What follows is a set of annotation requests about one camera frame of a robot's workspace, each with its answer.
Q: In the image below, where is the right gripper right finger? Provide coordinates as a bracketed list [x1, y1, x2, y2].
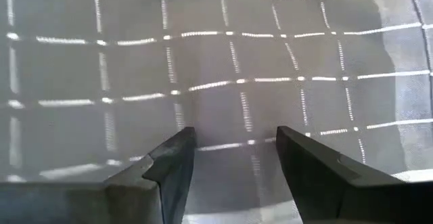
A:
[275, 125, 404, 224]

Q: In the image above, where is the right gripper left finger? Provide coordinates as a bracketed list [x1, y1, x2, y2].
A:
[104, 126, 198, 224]

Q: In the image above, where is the grey plaid towel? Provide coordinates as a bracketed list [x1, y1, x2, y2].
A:
[0, 0, 433, 224]

